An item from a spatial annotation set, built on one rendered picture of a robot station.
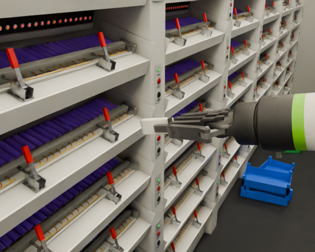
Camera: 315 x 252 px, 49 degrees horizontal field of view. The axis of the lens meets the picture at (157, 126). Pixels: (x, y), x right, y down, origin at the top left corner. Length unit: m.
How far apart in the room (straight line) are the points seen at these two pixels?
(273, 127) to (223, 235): 1.58
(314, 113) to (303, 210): 1.91
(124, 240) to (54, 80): 0.61
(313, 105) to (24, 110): 0.48
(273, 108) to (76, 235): 0.58
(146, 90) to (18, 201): 0.51
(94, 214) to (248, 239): 1.29
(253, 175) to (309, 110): 2.02
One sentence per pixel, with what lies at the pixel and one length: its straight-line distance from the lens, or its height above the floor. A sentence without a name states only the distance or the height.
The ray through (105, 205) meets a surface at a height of 0.75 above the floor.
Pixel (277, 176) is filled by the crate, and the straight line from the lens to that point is 2.58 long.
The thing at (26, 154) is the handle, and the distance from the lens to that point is 0.74.
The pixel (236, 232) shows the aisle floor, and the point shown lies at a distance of 2.15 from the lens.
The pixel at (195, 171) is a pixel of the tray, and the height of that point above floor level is 0.55.
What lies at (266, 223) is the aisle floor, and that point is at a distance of 2.26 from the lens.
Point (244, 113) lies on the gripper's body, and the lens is 0.59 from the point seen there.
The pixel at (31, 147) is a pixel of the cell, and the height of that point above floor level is 0.98.
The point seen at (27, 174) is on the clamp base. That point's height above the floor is 0.97.
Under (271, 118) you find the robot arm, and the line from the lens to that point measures 0.57.
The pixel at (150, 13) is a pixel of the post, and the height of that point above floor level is 1.25.
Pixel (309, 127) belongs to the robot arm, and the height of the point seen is 1.12.
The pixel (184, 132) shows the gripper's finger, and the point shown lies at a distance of 0.62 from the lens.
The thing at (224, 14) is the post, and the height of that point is 1.20.
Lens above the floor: 1.32
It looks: 22 degrees down
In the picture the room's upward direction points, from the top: straight up
